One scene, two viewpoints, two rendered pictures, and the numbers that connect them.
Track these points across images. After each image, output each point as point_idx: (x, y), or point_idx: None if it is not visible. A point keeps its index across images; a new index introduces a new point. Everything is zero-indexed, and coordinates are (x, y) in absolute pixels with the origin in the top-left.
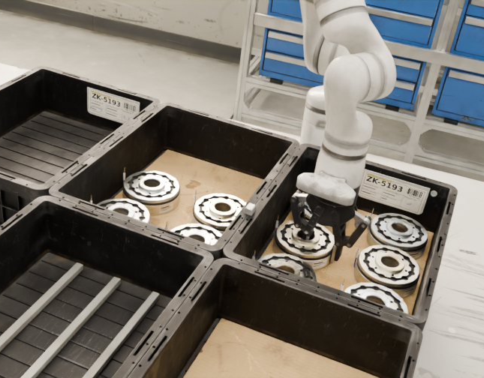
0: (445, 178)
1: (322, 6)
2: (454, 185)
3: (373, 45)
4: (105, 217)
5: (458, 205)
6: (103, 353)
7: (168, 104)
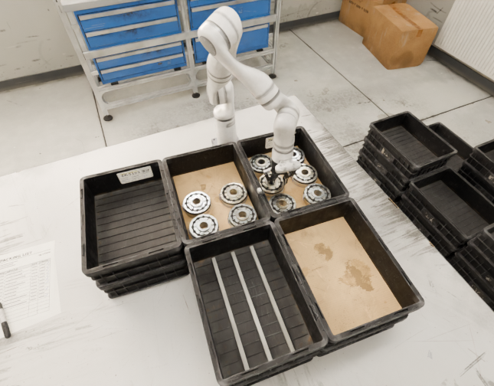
0: (259, 108)
1: (263, 98)
2: (265, 109)
3: (286, 103)
4: (219, 237)
5: (274, 119)
6: (265, 284)
7: (165, 158)
